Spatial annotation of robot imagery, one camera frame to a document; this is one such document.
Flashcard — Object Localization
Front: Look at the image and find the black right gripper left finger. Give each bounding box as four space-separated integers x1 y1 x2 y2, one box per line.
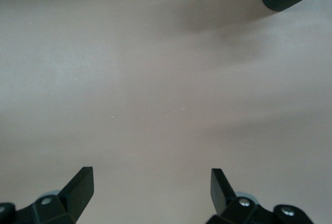
0 166 94 224

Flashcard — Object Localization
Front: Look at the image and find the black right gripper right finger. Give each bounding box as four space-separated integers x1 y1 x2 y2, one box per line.
206 168 316 224

